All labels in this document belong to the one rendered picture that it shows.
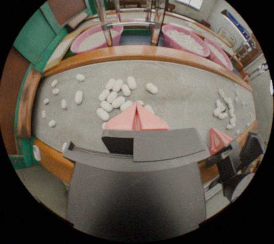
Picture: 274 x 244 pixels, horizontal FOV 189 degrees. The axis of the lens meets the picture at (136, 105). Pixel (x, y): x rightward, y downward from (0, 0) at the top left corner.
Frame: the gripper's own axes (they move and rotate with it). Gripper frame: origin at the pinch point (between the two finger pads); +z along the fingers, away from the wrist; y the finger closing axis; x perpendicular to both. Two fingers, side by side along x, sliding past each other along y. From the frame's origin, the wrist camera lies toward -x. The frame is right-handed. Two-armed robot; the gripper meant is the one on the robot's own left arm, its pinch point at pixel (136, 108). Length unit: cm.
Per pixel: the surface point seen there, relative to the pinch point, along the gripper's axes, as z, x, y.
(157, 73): 13.8, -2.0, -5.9
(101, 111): 3.9, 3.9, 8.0
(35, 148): -10.9, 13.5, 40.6
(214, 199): -106, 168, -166
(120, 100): 5.8, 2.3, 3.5
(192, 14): 436, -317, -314
